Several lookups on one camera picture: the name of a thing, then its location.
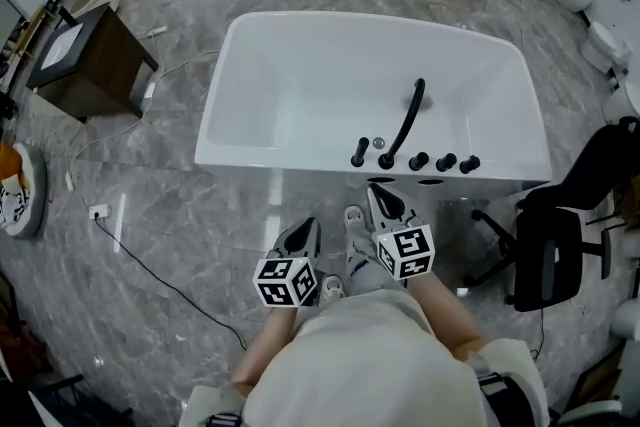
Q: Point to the person's white top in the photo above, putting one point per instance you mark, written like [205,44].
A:
[360,365]

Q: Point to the black handheld shower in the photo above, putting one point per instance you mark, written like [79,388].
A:
[360,150]

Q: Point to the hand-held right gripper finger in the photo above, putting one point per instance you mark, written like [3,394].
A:
[377,217]
[402,209]

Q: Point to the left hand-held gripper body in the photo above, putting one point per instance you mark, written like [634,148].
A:
[285,282]

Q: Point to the person's white left shoe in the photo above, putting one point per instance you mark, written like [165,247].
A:
[331,287]

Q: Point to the brown wooden vanity cabinet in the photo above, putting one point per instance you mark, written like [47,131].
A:
[105,65]

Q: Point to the shiny steel ball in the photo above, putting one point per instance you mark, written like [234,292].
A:
[378,143]

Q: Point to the black faucet knob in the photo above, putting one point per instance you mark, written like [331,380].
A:
[470,164]
[419,161]
[446,162]

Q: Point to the person's white right shoe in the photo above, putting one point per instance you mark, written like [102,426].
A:
[353,216]

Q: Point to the black office chair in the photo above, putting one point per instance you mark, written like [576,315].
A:
[550,260]

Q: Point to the person's right forearm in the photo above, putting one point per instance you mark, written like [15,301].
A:
[445,315]

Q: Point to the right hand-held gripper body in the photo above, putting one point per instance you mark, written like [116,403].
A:
[407,252]

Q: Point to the orange cushion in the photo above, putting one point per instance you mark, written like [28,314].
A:
[10,162]

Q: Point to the person's left forearm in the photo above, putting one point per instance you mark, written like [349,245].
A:
[265,340]

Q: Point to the white round floor cushion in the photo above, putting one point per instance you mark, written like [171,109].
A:
[37,195]

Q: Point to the black white patterned cloth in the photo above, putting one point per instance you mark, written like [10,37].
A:
[15,205]

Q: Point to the white power strip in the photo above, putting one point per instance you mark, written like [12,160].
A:
[99,211]
[156,31]
[69,181]

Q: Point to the person's light blue jeans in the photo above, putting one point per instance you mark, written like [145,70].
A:
[367,272]

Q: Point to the white bathtub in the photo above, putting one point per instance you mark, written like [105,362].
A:
[310,80]

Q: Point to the black vanity faucet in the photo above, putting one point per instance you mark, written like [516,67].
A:
[64,17]

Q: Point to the person's white shoe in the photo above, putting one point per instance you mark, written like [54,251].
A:
[353,216]
[331,287]

